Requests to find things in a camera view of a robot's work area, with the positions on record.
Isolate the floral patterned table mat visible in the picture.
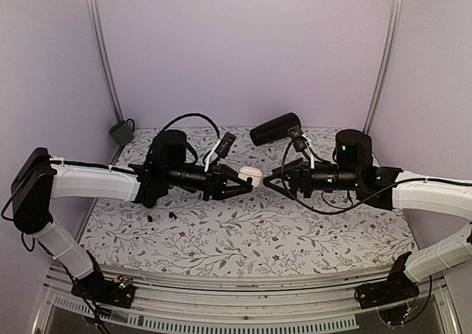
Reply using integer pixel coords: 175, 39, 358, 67
79, 126, 420, 278

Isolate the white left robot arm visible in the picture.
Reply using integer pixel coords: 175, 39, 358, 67
7, 130, 263, 300

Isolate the aluminium frame post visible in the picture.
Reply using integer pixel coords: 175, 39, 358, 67
83, 0, 125, 123
363, 0, 403, 134

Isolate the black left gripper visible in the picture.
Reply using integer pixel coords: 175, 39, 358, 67
165, 161, 253, 201

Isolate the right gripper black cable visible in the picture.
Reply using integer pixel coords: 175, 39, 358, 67
280, 134, 395, 214

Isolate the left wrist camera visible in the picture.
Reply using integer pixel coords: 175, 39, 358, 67
204, 132, 236, 172

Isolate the grey mug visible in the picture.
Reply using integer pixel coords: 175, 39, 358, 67
108, 118, 136, 147

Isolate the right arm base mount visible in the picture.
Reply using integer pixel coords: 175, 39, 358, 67
354, 251, 420, 309

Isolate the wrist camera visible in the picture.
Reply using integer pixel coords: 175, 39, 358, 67
288, 125, 315, 169
204, 132, 236, 172

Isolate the white earbud charging case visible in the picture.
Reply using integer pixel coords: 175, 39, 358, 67
238, 166, 263, 187

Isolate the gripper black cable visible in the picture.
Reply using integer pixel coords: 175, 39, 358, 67
158, 112, 222, 147
280, 134, 395, 214

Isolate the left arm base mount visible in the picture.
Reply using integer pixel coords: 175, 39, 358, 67
71, 262, 136, 309

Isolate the right aluminium frame post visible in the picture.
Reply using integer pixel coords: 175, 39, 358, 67
363, 0, 403, 134

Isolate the black cylindrical speaker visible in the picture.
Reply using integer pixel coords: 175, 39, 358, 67
250, 112, 301, 146

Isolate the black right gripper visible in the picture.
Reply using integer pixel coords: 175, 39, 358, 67
263, 158, 361, 201

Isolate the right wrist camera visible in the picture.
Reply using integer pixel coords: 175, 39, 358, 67
288, 125, 315, 169

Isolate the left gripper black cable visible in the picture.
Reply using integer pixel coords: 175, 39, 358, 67
158, 112, 222, 147

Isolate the aluminium front rail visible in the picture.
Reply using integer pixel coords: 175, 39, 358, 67
35, 263, 458, 334

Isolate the left aluminium frame post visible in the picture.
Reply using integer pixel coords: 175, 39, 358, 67
83, 0, 125, 123

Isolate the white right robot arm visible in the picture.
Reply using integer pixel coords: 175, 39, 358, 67
263, 129, 471, 302

